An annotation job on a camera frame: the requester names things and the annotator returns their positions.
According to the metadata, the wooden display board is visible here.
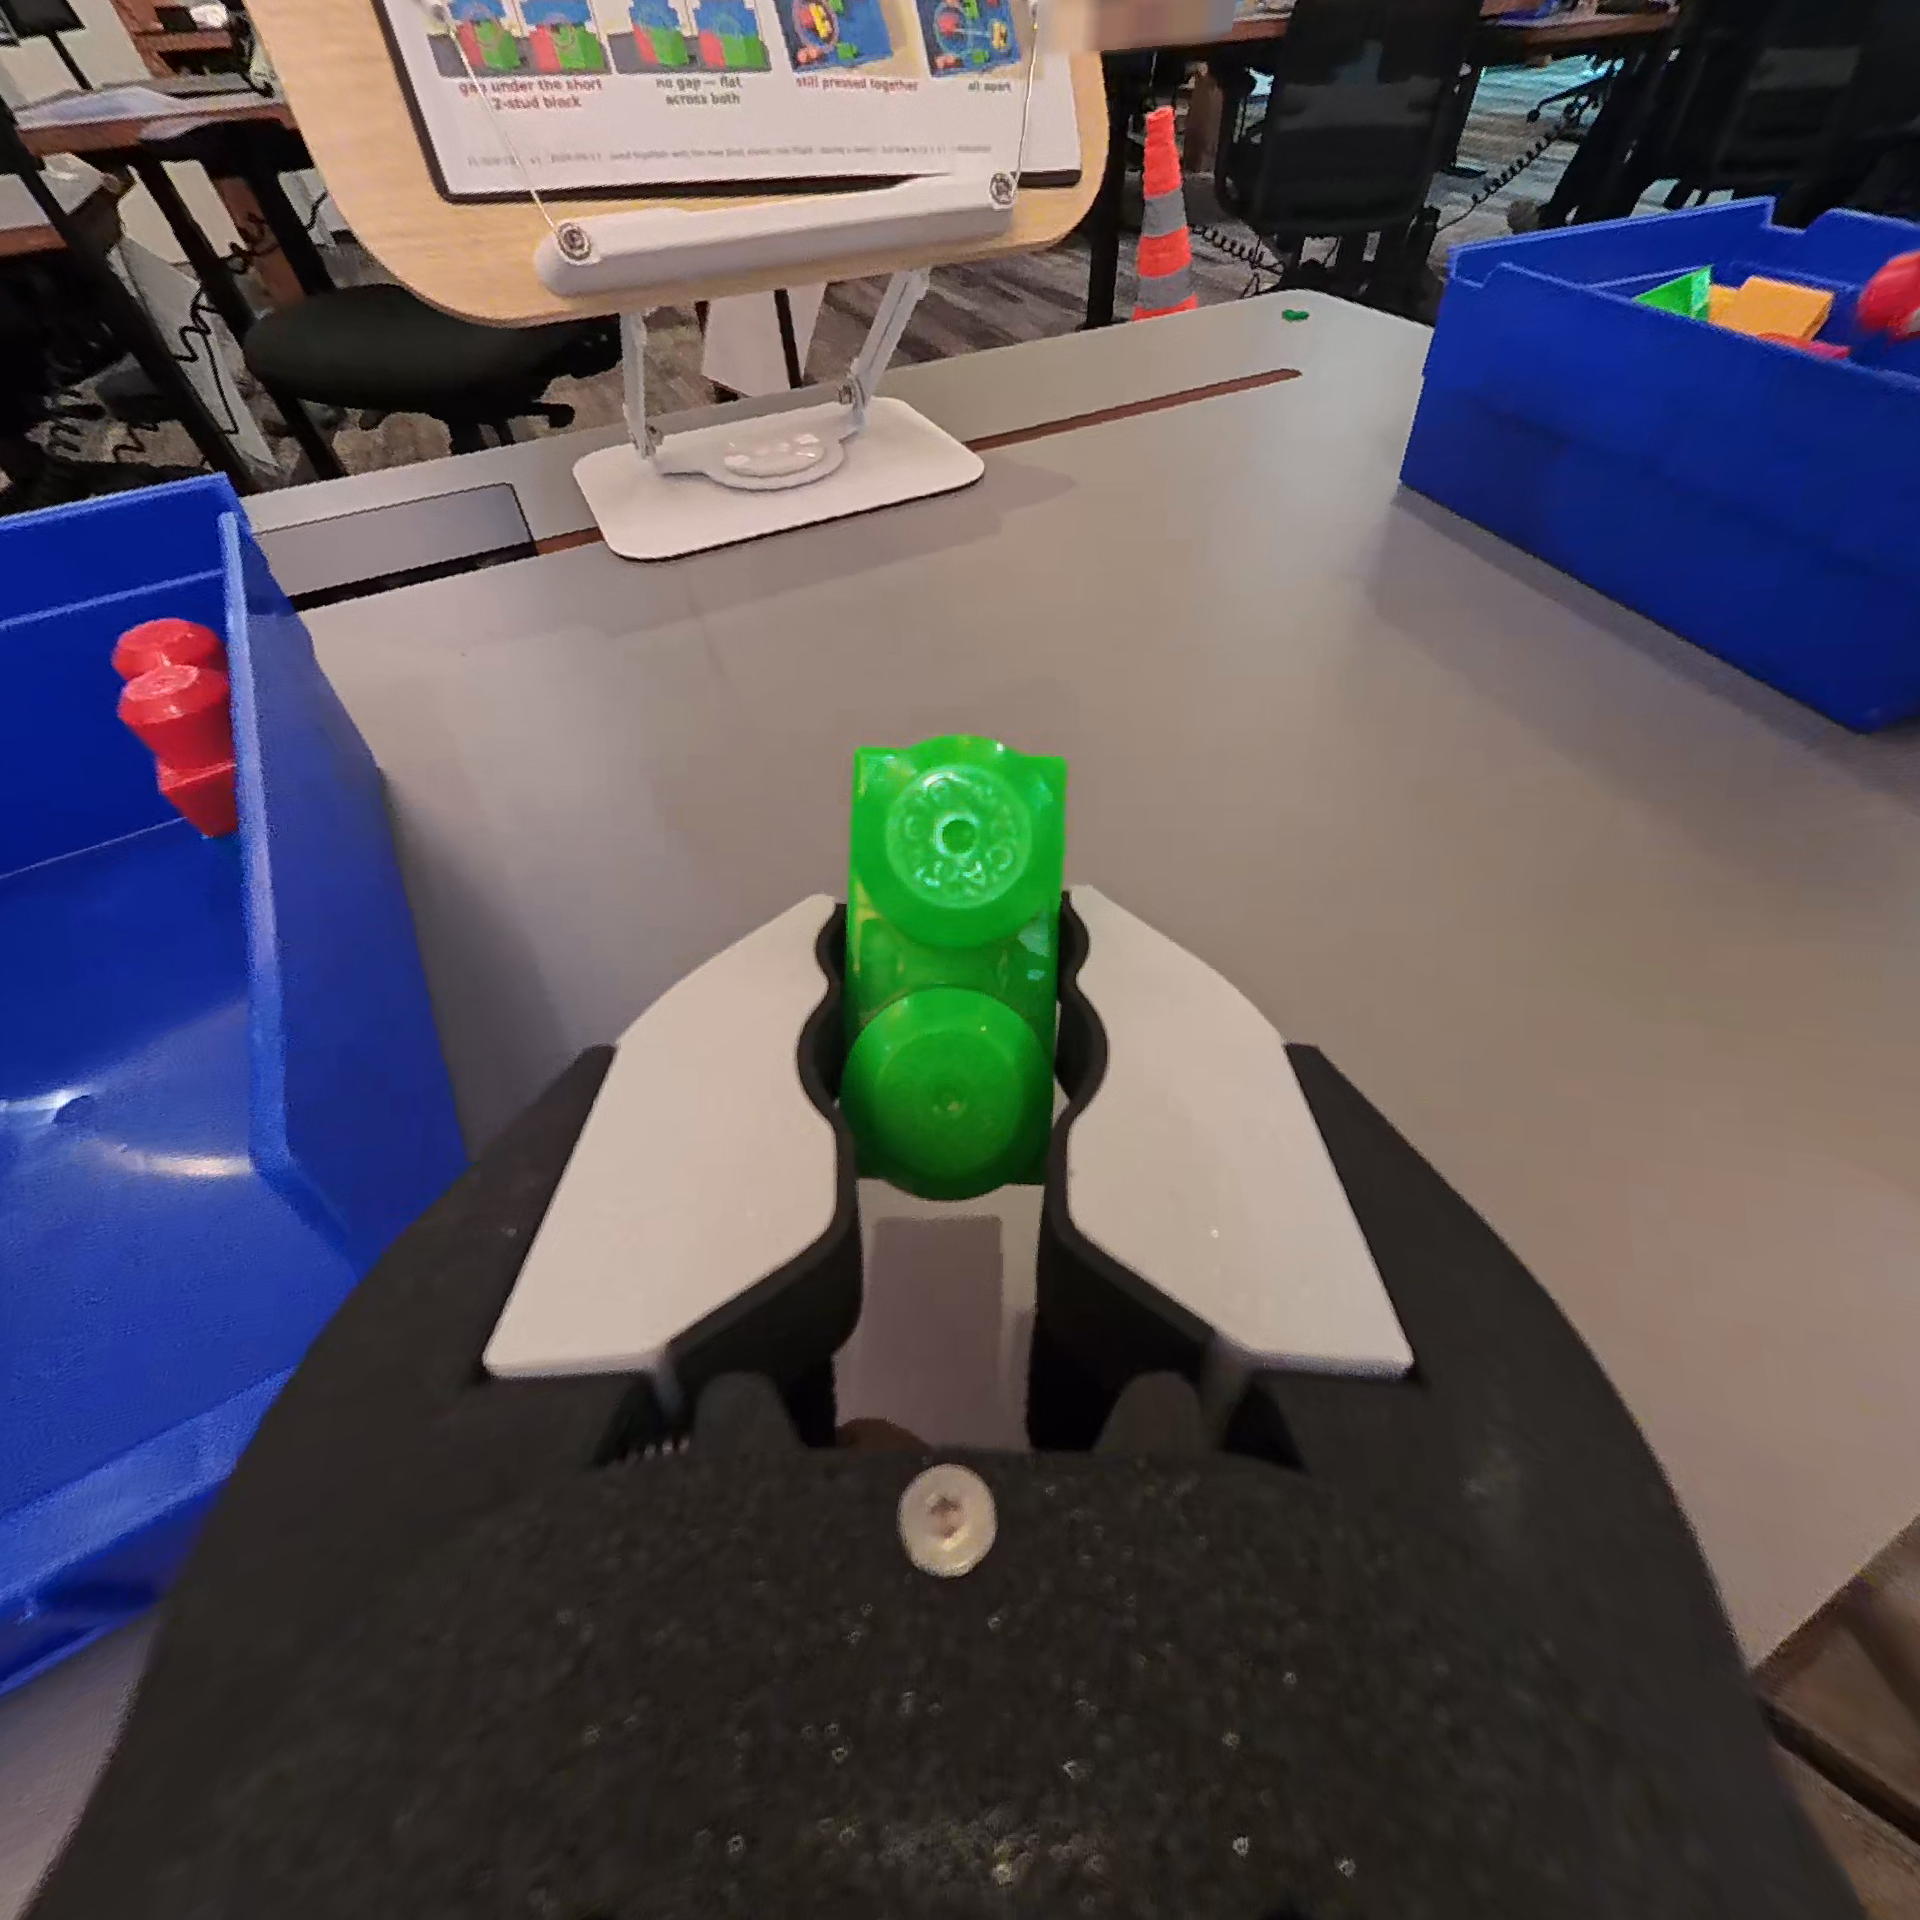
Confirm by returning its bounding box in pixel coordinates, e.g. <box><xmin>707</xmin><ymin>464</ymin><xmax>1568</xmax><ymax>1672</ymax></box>
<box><xmin>255</xmin><ymin>0</ymin><xmax>1105</xmax><ymax>328</ymax></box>

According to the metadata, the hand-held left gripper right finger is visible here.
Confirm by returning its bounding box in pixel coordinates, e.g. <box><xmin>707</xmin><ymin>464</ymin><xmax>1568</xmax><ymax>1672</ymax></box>
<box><xmin>1035</xmin><ymin>890</ymin><xmax>1414</xmax><ymax>1384</ymax></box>

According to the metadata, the black office chair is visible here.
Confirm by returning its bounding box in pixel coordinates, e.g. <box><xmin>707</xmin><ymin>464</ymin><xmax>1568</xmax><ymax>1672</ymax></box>
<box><xmin>1216</xmin><ymin>0</ymin><xmax>1493</xmax><ymax>302</ymax></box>

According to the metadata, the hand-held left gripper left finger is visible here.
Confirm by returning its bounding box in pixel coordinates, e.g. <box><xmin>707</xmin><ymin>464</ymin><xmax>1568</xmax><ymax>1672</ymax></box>
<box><xmin>480</xmin><ymin>891</ymin><xmax>865</xmax><ymax>1384</ymax></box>

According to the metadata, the green two-stud toy block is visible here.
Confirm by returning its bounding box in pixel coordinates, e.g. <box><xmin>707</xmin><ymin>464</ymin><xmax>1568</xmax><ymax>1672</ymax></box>
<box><xmin>832</xmin><ymin>737</ymin><xmax>1070</xmax><ymax>1202</ymax></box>

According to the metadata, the blue plastic bin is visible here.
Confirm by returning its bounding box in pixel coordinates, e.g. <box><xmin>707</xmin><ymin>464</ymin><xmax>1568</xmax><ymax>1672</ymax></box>
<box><xmin>0</xmin><ymin>475</ymin><xmax>471</xmax><ymax>1696</ymax></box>
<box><xmin>1401</xmin><ymin>196</ymin><xmax>1920</xmax><ymax>732</ymax></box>

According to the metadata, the printed instruction sheet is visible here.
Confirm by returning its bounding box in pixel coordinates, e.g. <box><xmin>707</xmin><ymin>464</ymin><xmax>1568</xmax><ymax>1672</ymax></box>
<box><xmin>375</xmin><ymin>0</ymin><xmax>1081</xmax><ymax>205</ymax></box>

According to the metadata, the black flat panel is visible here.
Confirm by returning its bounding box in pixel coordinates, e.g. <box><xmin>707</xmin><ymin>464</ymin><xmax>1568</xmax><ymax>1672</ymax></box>
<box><xmin>246</xmin><ymin>481</ymin><xmax>542</xmax><ymax>597</ymax></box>

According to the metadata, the orange traffic cone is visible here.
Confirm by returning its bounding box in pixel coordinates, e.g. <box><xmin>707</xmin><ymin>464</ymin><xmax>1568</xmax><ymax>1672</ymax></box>
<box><xmin>1126</xmin><ymin>105</ymin><xmax>1201</xmax><ymax>323</ymax></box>

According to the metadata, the pile of colourful toy blocks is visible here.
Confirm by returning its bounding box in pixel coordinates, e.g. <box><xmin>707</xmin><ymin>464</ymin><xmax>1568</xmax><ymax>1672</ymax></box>
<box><xmin>1619</xmin><ymin>249</ymin><xmax>1920</xmax><ymax>361</ymax></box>

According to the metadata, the red two-stud toy block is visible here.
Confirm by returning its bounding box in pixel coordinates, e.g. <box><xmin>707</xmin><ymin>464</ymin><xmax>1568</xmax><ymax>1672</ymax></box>
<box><xmin>114</xmin><ymin>614</ymin><xmax>242</xmax><ymax>842</ymax></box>

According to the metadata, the wooden side table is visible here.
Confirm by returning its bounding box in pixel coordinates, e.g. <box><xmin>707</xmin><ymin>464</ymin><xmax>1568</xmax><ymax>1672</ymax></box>
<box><xmin>0</xmin><ymin>91</ymin><xmax>302</xmax><ymax>483</ymax></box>

